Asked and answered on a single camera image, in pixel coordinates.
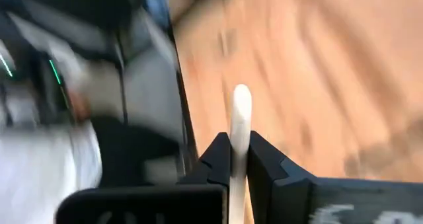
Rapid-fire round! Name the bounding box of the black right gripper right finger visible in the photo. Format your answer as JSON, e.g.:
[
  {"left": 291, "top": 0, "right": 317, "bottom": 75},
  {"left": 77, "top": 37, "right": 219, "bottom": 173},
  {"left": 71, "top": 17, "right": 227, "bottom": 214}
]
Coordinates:
[{"left": 247, "top": 130, "right": 315, "bottom": 224}]

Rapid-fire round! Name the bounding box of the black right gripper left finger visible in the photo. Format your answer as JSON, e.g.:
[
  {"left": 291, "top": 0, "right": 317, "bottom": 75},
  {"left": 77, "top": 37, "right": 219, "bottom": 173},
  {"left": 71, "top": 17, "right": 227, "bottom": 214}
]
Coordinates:
[{"left": 180, "top": 131, "right": 232, "bottom": 189}]

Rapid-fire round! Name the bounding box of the black table frame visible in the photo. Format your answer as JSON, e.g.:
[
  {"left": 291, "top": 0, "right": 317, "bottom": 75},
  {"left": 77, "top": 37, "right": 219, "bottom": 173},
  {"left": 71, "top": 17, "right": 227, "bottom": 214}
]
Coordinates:
[{"left": 167, "top": 25, "right": 200, "bottom": 174}]

